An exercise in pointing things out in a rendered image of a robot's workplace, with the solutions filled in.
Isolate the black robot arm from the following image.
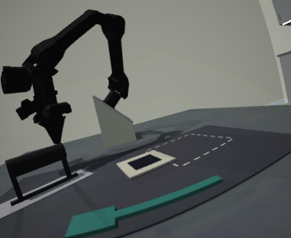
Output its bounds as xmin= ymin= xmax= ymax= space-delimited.
xmin=1 ymin=9 xmax=129 ymax=120

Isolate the teal flat trowel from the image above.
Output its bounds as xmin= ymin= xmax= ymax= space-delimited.
xmin=65 ymin=175 xmax=223 ymax=238

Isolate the beige square tile with black centre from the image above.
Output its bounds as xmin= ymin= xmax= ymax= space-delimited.
xmin=116 ymin=150 xmax=176 ymax=180

